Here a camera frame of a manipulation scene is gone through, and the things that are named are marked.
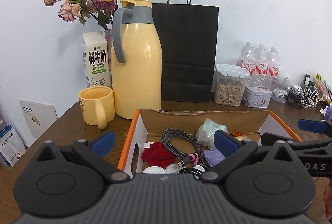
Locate braided black usb cable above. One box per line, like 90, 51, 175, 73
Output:
161, 128, 204, 168

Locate yellow thermos jug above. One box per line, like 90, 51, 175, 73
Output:
111, 0, 162, 119

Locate colourful snack packet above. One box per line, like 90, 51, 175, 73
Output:
316, 73, 331, 105

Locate small white round container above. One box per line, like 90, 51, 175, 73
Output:
165, 163, 182, 174

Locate right water bottle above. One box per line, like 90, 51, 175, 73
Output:
267, 47, 280, 91

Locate purple cloth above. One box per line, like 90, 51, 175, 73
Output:
203, 149, 226, 167

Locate white tin box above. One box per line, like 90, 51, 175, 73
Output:
242, 86, 272, 108

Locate red artificial rose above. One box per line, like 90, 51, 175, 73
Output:
141, 142, 176, 169

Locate white round jar lid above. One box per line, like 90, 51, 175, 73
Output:
142, 166, 167, 174

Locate tangled chargers and cables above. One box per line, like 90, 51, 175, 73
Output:
284, 73, 326, 110

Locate clear seed container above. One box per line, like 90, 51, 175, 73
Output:
214, 64, 250, 107

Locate white milk carton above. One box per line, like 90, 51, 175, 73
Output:
82, 31, 111, 88

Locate purple tissue pack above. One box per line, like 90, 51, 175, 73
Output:
320, 105, 332, 121

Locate blue white booklet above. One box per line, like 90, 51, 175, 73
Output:
0, 125, 26, 167

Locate left water bottle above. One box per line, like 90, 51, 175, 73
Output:
237, 42, 255, 73

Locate orange red cardboard box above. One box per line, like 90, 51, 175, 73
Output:
118, 109, 300, 176

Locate black paper bag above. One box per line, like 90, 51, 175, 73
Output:
152, 0, 219, 103

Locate water bottle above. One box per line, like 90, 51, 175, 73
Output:
237, 42, 255, 73
267, 47, 280, 91
253, 44, 269, 87

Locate yellow ceramic mug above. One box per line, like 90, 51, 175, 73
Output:
78, 86, 115, 130

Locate white paper leaflet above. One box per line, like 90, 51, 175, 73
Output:
19, 99, 58, 139

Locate middle water bottle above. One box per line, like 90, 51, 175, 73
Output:
253, 44, 269, 87

